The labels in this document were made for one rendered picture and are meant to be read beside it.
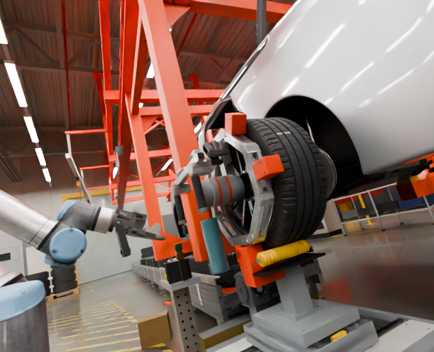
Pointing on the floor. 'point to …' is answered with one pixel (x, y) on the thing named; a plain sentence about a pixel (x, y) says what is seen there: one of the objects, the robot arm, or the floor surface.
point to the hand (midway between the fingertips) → (162, 239)
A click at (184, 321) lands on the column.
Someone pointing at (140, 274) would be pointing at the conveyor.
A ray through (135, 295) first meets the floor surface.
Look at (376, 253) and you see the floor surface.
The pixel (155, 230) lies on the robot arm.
